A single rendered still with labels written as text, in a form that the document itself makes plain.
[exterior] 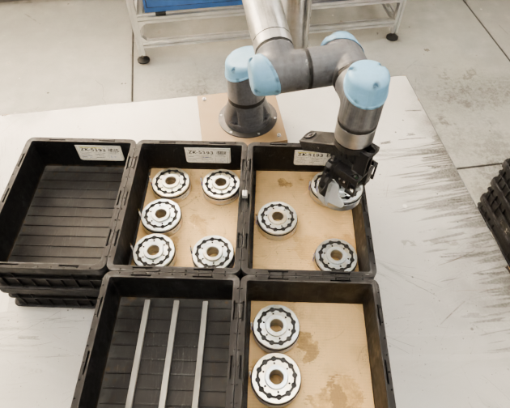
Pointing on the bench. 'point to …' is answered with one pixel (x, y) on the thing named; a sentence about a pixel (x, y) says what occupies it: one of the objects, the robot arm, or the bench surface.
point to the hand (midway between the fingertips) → (330, 193)
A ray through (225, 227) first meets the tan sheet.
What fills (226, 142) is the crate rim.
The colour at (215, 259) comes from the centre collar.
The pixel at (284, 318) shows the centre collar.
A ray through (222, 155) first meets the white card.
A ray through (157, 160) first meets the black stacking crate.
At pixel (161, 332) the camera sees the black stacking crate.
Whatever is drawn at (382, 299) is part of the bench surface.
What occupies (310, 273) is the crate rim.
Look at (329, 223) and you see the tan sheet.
